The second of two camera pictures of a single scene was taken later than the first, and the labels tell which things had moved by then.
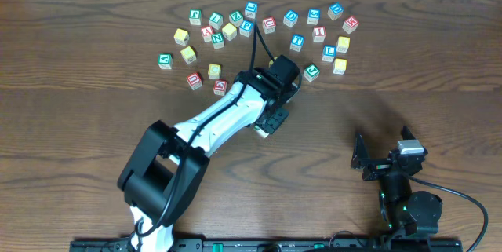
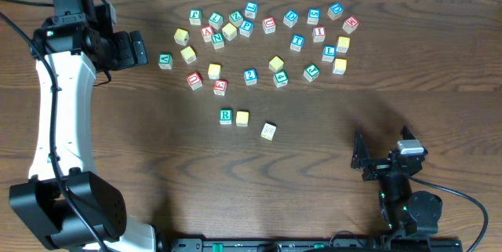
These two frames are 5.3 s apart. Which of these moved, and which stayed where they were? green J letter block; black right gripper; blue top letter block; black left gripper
Moved: black left gripper
Stayed: green J letter block; black right gripper; blue top letter block
